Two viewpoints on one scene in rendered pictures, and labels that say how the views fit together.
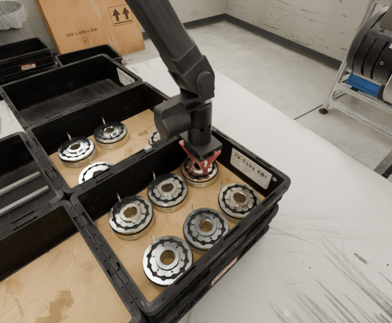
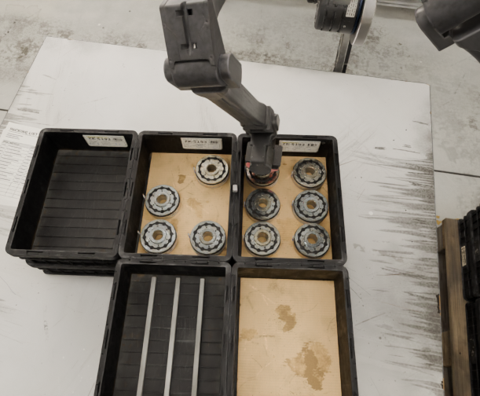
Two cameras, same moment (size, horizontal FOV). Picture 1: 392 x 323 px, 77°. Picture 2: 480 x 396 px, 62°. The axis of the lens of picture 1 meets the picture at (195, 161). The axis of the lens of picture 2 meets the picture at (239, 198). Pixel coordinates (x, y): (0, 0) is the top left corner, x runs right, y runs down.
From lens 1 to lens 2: 74 cm
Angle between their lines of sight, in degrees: 30
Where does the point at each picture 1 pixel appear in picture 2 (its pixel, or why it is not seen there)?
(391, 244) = (387, 124)
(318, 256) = (360, 166)
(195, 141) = not seen: hidden behind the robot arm
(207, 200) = (287, 188)
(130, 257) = not seen: hidden behind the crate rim
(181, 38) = (261, 109)
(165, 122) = (267, 164)
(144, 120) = (165, 166)
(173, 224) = (287, 221)
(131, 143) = (185, 195)
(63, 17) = not seen: outside the picture
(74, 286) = (279, 300)
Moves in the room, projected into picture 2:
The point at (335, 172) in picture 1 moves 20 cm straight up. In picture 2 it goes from (322, 93) to (333, 55)
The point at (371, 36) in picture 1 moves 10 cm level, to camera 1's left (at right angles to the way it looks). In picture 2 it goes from (330, 11) to (306, 31)
